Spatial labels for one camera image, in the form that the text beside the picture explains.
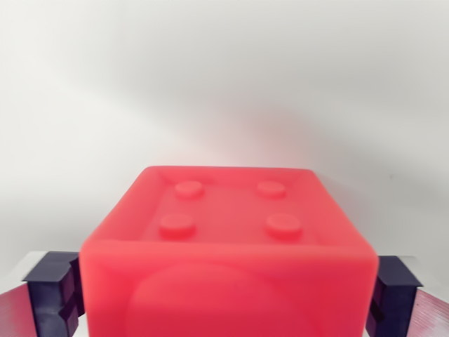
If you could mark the red cube with studs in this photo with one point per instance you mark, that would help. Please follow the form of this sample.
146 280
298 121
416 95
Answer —
228 245

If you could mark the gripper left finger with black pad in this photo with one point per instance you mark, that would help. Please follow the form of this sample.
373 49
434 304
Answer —
45 298

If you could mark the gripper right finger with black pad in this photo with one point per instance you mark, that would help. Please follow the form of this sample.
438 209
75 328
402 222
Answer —
396 298

